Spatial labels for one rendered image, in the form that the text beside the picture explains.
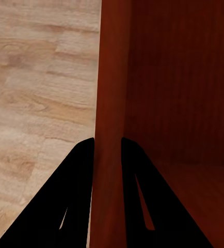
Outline storage box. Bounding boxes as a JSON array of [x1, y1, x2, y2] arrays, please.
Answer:
[[89, 0, 224, 248]]

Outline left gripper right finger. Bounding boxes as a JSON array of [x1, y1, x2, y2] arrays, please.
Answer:
[[121, 137, 213, 248]]

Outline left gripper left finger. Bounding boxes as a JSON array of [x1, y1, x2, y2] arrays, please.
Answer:
[[0, 137, 95, 248]]

